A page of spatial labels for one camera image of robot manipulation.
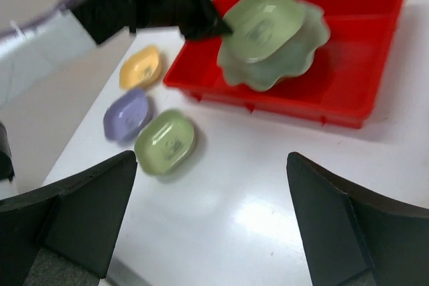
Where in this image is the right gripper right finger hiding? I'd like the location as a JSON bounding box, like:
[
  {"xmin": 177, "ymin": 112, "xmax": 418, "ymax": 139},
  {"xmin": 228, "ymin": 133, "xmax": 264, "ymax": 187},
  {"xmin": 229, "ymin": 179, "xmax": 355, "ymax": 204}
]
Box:
[{"xmin": 286, "ymin": 152, "xmax": 428, "ymax": 285}]

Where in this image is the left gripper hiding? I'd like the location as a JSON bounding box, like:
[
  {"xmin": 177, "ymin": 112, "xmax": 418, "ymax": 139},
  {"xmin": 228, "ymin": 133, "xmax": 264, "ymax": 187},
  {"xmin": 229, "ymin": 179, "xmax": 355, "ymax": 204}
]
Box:
[{"xmin": 72, "ymin": 0, "xmax": 233, "ymax": 45}]

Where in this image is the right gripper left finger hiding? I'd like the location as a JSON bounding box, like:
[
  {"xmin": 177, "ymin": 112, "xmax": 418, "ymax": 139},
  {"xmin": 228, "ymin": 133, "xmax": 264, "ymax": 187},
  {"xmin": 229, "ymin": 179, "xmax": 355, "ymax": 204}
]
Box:
[{"xmin": 1, "ymin": 151, "xmax": 137, "ymax": 285}]

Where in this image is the green square plate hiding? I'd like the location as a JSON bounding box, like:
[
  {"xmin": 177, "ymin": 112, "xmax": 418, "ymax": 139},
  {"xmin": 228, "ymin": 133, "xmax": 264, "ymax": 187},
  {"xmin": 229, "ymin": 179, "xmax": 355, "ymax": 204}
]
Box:
[
  {"xmin": 134, "ymin": 109, "xmax": 196, "ymax": 176},
  {"xmin": 222, "ymin": 0, "xmax": 306, "ymax": 63}
]

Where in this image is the large green scalloped bowl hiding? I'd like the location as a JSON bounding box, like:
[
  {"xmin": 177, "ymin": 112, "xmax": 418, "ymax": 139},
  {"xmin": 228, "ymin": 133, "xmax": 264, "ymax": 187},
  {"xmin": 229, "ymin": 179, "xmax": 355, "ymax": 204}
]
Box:
[{"xmin": 217, "ymin": 0, "xmax": 330, "ymax": 92}]

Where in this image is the yellow square plate left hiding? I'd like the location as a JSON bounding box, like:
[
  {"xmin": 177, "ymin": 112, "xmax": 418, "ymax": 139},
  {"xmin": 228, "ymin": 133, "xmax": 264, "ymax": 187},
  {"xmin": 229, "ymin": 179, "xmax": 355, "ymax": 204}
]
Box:
[{"xmin": 119, "ymin": 45, "xmax": 163, "ymax": 90}]

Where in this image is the purple square plate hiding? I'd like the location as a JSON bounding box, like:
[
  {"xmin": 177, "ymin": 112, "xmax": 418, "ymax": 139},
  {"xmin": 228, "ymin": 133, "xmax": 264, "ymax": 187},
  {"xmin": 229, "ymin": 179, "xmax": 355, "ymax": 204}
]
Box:
[{"xmin": 103, "ymin": 88, "xmax": 154, "ymax": 144}]

